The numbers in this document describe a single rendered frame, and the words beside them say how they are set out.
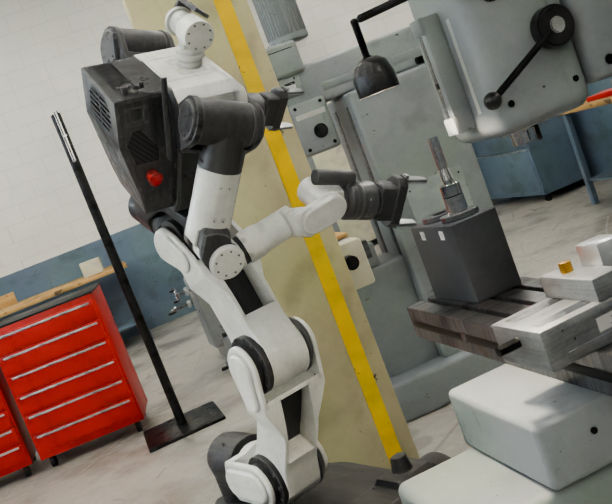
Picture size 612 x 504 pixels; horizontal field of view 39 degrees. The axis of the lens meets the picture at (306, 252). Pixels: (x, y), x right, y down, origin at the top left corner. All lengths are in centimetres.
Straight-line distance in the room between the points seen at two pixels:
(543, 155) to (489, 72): 746
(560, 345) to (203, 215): 75
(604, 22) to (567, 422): 67
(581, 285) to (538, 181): 746
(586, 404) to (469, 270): 57
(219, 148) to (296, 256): 157
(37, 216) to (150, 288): 152
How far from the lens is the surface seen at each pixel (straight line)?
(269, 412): 200
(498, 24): 153
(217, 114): 170
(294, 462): 214
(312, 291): 327
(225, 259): 179
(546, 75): 156
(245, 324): 197
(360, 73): 148
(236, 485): 229
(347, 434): 339
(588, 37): 159
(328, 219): 187
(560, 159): 906
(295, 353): 198
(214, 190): 175
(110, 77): 190
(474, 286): 200
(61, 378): 601
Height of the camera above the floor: 143
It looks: 7 degrees down
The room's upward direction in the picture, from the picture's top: 21 degrees counter-clockwise
